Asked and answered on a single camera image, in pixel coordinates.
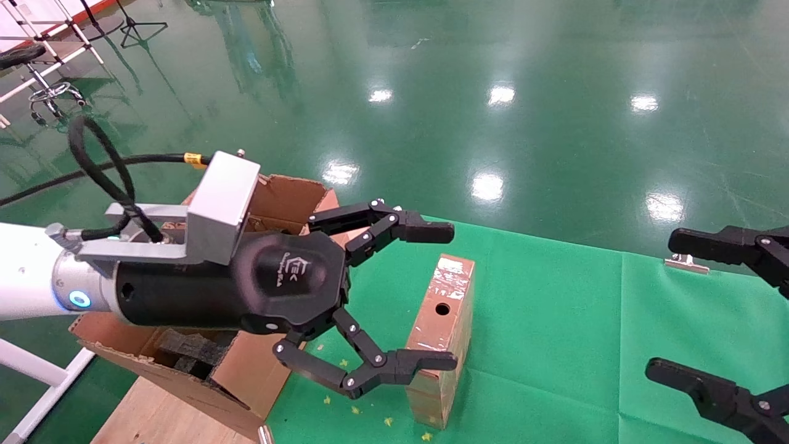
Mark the green table cloth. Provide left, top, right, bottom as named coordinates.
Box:
left=265, top=213, right=789, bottom=444

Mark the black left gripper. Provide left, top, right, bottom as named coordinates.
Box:
left=114, top=199, right=459, bottom=398

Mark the white metal table frame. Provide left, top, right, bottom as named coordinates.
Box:
left=0, top=338, right=96, bottom=444

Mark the long cardboard box with hole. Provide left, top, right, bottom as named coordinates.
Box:
left=404, top=254, right=475, bottom=429

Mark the black tripod stand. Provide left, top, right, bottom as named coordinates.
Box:
left=114, top=0, right=168, bottom=49

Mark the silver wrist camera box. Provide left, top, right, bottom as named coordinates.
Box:
left=77, top=150, right=261, bottom=263

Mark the black stool with chrome ring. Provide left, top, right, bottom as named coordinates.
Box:
left=0, top=44, right=87, bottom=127

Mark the black foam block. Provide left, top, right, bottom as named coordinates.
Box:
left=154, top=330, right=238, bottom=378

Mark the black camera cable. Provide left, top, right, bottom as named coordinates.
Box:
left=0, top=114, right=213, bottom=244

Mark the large open cardboard carton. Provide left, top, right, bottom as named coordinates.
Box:
left=69, top=175, right=341, bottom=442

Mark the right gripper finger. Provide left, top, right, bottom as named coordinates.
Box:
left=669, top=225, right=789, bottom=300
left=645, top=356, right=789, bottom=444

